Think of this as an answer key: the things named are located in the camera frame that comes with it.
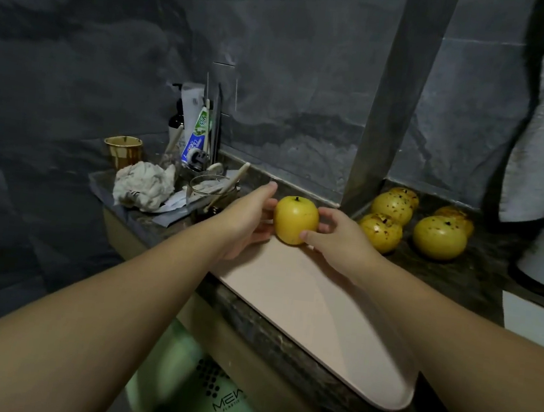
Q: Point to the person's left forearm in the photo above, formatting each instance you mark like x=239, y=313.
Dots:
x=72, y=327

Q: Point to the white toothpaste tube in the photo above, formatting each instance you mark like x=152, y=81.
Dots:
x=196, y=126

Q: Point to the spotted yellow apple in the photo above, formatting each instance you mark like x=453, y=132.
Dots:
x=296, y=221

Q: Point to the white sink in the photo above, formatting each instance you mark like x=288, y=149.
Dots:
x=538, y=324

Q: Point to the person's right forearm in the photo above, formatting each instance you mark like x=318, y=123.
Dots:
x=469, y=363

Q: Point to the person's left hand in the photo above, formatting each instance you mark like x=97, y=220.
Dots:
x=241, y=221

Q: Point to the gold cup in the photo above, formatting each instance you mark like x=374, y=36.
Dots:
x=123, y=150

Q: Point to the group of yellow apples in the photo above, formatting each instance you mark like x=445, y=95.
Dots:
x=440, y=237

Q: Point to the clear glass mug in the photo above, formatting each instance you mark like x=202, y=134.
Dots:
x=210, y=192

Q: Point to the person's right hand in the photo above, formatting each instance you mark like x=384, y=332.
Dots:
x=341, y=246

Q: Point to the crumpled white rag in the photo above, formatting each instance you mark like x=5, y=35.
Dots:
x=142, y=187

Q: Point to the beige plastic tray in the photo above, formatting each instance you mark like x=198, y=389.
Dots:
x=328, y=317

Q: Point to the light green plastic bin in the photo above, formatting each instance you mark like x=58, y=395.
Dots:
x=183, y=389

